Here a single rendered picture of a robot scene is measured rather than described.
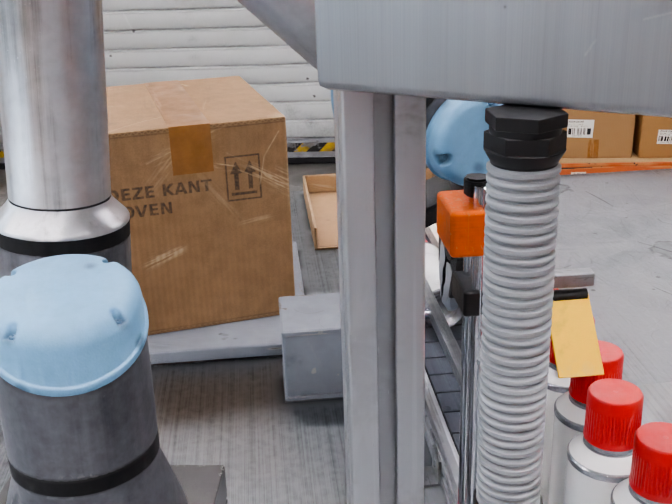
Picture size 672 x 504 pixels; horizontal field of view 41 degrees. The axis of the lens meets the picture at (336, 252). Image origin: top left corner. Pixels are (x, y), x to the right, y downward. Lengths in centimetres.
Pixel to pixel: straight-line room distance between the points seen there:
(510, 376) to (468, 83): 13
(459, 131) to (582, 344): 18
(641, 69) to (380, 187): 18
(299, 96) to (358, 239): 441
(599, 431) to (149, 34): 451
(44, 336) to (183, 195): 50
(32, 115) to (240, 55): 415
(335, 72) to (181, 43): 451
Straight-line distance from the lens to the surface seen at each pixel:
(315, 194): 174
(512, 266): 39
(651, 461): 53
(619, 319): 126
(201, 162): 111
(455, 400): 95
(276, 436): 99
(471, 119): 67
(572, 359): 60
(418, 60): 40
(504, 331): 40
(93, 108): 76
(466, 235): 54
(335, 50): 42
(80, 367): 66
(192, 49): 492
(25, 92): 75
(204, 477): 85
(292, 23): 64
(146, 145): 110
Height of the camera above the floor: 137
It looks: 22 degrees down
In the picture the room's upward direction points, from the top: 2 degrees counter-clockwise
